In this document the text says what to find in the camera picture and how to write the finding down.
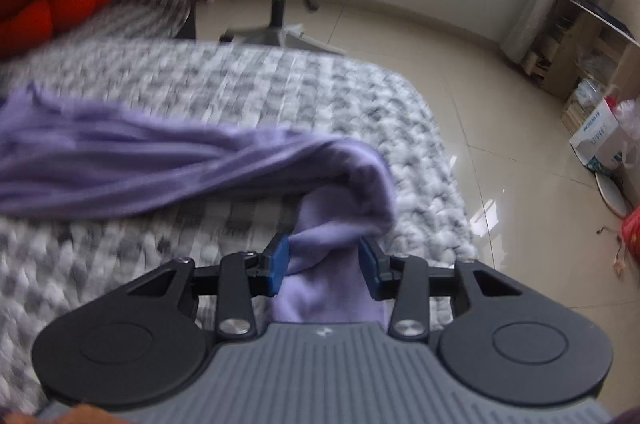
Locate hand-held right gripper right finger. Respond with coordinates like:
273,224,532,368
357,236,521,340

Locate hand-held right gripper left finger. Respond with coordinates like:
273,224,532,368
125,235,292,339

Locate lilac pants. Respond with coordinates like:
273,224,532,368
0,84,398,325

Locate grey checked quilt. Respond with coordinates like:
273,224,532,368
0,0,476,410

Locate white oval board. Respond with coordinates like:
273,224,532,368
595,171,628,217

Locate white paper bag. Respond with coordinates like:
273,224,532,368
570,96,631,175

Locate red bag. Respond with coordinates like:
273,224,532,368
620,209,640,255

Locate clear plastic bag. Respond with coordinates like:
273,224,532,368
612,98,640,139

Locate wooden shelf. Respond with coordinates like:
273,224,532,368
522,0,640,104

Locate thin floor cable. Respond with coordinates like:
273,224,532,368
597,226,626,279

